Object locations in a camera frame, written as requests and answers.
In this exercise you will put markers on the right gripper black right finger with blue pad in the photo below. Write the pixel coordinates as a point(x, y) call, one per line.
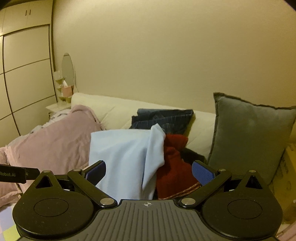
point(211, 181)

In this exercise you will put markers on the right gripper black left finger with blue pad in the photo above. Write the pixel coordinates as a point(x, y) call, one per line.
point(86, 181)

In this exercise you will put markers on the light blue shirt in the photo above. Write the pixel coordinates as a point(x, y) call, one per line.
point(132, 158)

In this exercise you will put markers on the dark red knit garment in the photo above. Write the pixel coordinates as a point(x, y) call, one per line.
point(174, 178)

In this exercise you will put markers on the pink duvet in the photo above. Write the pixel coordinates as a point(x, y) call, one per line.
point(60, 147)

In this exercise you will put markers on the grey throw pillow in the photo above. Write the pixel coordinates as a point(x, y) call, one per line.
point(249, 136)

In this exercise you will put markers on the checked bed sheet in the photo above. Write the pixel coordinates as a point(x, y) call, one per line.
point(8, 228)

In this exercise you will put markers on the dark blue jeans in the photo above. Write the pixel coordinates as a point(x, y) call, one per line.
point(172, 121)

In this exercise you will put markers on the cream headboard cushion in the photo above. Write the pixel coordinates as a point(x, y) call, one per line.
point(116, 113)

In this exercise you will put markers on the white bedside table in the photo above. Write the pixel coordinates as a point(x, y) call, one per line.
point(56, 107)

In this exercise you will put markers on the pink tissue box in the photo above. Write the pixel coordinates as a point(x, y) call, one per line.
point(67, 91)

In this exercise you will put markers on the cream wardrobe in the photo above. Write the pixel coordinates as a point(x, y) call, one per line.
point(27, 85)

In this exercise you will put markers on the oval vanity mirror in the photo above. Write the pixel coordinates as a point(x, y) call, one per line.
point(68, 69)

